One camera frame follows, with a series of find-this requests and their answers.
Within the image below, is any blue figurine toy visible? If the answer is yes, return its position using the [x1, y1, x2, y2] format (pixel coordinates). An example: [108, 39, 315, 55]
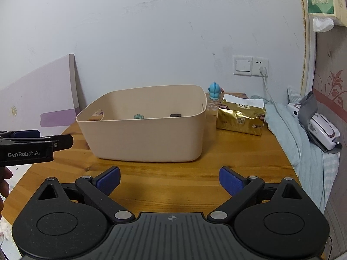
[208, 81, 224, 101]

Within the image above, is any white wall switch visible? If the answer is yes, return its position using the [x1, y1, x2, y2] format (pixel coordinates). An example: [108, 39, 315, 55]
[232, 55, 254, 76]

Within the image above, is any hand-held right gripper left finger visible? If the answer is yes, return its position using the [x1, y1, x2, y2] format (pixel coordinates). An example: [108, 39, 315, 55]
[35, 166, 136, 224]

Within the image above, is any cream white frame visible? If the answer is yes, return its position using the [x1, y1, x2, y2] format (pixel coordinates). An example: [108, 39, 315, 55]
[298, 0, 318, 95]

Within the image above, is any beige plastic storage bin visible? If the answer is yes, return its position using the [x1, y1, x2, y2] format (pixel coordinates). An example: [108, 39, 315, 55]
[76, 85, 208, 163]

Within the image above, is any white textured cloth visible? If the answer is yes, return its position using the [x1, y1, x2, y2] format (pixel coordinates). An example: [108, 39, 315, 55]
[0, 217, 17, 259]

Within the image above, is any light blue blanket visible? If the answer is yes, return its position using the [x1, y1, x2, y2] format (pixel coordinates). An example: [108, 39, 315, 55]
[251, 87, 340, 212]

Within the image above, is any white plug with cable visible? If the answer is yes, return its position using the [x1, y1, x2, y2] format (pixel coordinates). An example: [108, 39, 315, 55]
[259, 65, 301, 168]

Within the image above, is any purple board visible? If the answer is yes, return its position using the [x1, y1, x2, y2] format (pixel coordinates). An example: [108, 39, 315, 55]
[0, 54, 82, 136]

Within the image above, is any person's left hand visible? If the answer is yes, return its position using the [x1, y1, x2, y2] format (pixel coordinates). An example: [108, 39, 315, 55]
[0, 166, 13, 220]

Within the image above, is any white wall socket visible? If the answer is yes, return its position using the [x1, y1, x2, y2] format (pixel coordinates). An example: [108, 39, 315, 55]
[252, 56, 269, 77]

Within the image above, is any gold tissue packet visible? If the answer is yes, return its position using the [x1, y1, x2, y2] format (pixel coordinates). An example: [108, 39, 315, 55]
[216, 93, 267, 137]

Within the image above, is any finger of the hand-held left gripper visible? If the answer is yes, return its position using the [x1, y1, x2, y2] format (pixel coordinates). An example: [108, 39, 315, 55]
[0, 134, 74, 151]
[0, 130, 41, 139]

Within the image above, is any white device with grey strap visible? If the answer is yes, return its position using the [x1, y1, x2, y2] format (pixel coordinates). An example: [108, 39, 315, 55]
[287, 91, 342, 155]

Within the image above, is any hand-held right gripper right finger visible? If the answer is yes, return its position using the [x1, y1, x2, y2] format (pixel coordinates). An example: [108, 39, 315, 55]
[207, 166, 308, 224]

